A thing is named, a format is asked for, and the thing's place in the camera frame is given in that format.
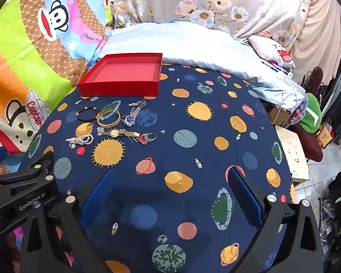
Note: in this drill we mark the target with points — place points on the dark red bag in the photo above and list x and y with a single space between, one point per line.
308 145

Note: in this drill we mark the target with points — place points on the red heart pendant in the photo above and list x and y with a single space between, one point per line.
143 139

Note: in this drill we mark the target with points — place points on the green cloth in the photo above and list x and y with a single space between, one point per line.
311 113

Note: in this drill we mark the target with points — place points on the gold wrist watch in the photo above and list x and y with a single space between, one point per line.
113 133

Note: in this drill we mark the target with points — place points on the silver wrist watch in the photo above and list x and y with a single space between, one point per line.
129 120

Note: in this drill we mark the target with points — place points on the pink cartoon pillow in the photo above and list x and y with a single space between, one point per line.
268 48

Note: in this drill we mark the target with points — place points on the light blue satin blanket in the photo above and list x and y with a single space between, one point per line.
187 45

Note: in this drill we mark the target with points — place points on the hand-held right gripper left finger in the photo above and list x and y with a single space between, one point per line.
98 199

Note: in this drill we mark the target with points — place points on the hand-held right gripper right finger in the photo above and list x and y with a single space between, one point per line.
245 199

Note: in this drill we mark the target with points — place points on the cartoon monkey blanket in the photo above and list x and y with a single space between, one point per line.
25 71

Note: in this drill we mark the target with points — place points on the red cardboard box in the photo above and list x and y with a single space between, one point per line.
122 86

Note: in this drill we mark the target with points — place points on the beige hanging cloth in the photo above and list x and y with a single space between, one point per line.
321 34

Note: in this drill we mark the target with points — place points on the white speckled stool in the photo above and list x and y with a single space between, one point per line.
291 153

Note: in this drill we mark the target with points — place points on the planet print navy bedsheet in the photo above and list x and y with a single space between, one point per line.
210 148

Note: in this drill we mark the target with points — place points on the gold bangle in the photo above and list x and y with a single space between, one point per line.
109 123

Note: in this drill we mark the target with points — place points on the grey floral quilt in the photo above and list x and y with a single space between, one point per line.
193 0

